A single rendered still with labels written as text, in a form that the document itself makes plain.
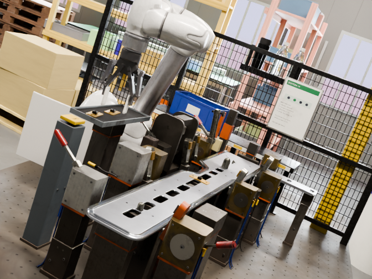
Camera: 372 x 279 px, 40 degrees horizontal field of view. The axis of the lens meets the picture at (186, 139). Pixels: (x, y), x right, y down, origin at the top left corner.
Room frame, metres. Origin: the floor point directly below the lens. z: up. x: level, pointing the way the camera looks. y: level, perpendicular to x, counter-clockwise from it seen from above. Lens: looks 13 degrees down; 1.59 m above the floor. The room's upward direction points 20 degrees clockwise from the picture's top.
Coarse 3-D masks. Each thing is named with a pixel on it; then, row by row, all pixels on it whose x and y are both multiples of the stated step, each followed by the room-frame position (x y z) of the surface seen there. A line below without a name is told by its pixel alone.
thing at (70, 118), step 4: (60, 116) 1.57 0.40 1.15; (64, 116) 1.57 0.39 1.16; (68, 116) 1.58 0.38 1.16; (72, 116) 1.60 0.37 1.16; (64, 120) 1.57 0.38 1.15; (68, 120) 1.56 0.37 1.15; (72, 120) 1.56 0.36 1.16; (76, 120) 1.57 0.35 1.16; (80, 120) 1.59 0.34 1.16; (84, 120) 1.61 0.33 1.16; (72, 124) 1.58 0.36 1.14; (76, 124) 1.56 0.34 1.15; (80, 124) 1.58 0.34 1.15
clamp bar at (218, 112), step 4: (216, 112) 2.43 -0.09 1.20; (220, 112) 2.43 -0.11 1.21; (224, 112) 2.43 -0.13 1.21; (216, 116) 2.42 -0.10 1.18; (212, 120) 2.43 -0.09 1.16; (216, 120) 2.42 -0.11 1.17; (212, 124) 2.43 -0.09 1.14; (216, 124) 2.45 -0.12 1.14; (212, 128) 2.42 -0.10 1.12; (216, 128) 2.45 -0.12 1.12; (212, 132) 2.42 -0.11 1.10; (212, 136) 2.42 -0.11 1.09
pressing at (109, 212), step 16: (208, 160) 2.29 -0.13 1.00; (240, 160) 2.52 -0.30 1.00; (176, 176) 1.89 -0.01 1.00; (224, 176) 2.13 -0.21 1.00; (128, 192) 1.54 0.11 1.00; (144, 192) 1.60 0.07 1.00; (160, 192) 1.65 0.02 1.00; (192, 192) 1.77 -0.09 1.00; (208, 192) 1.84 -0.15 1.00; (96, 208) 1.34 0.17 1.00; (112, 208) 1.38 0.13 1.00; (128, 208) 1.43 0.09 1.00; (160, 208) 1.51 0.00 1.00; (192, 208) 1.63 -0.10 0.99; (112, 224) 1.29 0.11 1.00; (128, 224) 1.32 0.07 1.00; (144, 224) 1.35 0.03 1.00; (160, 224) 1.40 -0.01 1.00
